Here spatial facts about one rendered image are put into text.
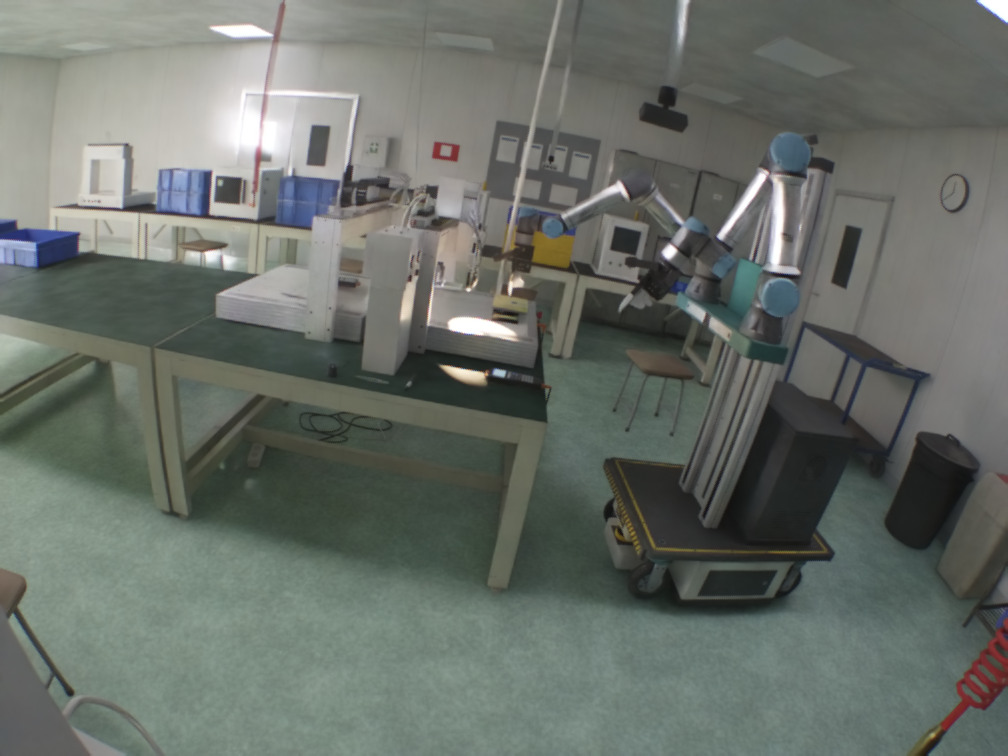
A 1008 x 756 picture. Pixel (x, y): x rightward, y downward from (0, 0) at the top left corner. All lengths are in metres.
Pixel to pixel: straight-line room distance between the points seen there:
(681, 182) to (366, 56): 3.86
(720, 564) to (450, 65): 5.72
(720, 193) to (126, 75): 7.87
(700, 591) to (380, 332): 1.54
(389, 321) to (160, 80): 6.73
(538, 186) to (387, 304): 4.67
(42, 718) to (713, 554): 2.01
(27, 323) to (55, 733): 2.16
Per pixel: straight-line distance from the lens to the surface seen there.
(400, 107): 6.53
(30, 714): 0.52
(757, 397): 2.03
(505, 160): 6.31
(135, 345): 2.13
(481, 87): 6.42
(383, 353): 1.83
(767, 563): 2.29
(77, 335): 2.34
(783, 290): 1.61
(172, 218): 5.57
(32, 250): 3.57
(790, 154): 1.62
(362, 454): 2.54
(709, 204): 6.21
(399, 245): 1.74
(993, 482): 3.42
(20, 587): 1.58
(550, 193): 6.31
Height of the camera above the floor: 1.47
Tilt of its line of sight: 21 degrees down
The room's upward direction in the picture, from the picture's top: 11 degrees clockwise
